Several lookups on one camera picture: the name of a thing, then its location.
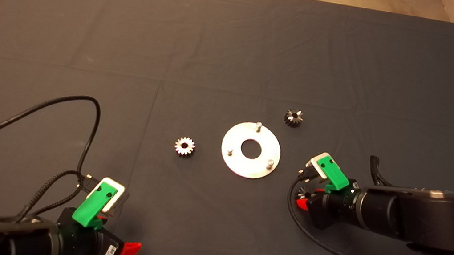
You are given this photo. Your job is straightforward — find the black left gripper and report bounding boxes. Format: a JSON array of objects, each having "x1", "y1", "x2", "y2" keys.
[{"x1": 51, "y1": 205, "x2": 147, "y2": 255}]

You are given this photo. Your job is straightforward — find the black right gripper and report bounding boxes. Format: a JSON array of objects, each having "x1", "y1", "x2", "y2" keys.
[{"x1": 293, "y1": 171, "x2": 366, "y2": 235}]

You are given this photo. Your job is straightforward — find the dark steel planetary gear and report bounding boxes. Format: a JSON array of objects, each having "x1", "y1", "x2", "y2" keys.
[
  {"x1": 283, "y1": 109, "x2": 305, "y2": 130},
  {"x1": 295, "y1": 184, "x2": 314, "y2": 202}
]

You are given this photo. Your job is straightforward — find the round metal carrier plate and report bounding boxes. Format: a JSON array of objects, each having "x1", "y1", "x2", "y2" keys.
[{"x1": 217, "y1": 118, "x2": 285, "y2": 183}]

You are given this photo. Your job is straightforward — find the shiny steel planetary gear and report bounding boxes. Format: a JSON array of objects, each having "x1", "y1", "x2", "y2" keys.
[{"x1": 173, "y1": 135, "x2": 196, "y2": 159}]

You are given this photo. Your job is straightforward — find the dark grey table cloth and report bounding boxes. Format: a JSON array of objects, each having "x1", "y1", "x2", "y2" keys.
[{"x1": 0, "y1": 0, "x2": 454, "y2": 255}]

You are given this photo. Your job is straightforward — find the right camera black cable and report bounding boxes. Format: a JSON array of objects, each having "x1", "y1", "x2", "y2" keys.
[{"x1": 279, "y1": 164, "x2": 454, "y2": 255}]

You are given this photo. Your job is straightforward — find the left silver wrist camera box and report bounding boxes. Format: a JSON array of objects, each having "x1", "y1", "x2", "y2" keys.
[{"x1": 89, "y1": 175, "x2": 132, "y2": 217}]

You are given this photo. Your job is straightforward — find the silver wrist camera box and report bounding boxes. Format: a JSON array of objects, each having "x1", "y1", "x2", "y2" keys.
[
  {"x1": 303, "y1": 150, "x2": 332, "y2": 181},
  {"x1": 89, "y1": 175, "x2": 132, "y2": 217}
]

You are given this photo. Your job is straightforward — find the left green camera mount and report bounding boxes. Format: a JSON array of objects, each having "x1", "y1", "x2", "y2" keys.
[{"x1": 71, "y1": 181, "x2": 119, "y2": 232}]

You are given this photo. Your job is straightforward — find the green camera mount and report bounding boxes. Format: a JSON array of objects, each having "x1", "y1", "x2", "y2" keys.
[
  {"x1": 71, "y1": 181, "x2": 119, "y2": 232},
  {"x1": 311, "y1": 154, "x2": 353, "y2": 195}
]

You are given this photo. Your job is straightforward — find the right green camera mount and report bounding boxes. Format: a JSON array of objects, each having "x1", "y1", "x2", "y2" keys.
[{"x1": 311, "y1": 154, "x2": 353, "y2": 195}]

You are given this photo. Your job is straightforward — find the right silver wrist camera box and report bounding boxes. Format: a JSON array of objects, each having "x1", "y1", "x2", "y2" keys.
[{"x1": 303, "y1": 150, "x2": 332, "y2": 181}]

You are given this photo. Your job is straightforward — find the braided black cable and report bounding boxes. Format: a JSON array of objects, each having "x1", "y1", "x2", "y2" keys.
[{"x1": 15, "y1": 162, "x2": 95, "y2": 235}]

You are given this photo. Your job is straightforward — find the black cable strap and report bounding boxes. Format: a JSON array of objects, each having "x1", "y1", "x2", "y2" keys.
[{"x1": 365, "y1": 155, "x2": 396, "y2": 188}]

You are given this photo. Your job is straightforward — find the thin smooth black cable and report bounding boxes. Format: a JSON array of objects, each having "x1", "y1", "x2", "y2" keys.
[{"x1": 0, "y1": 83, "x2": 104, "y2": 195}]

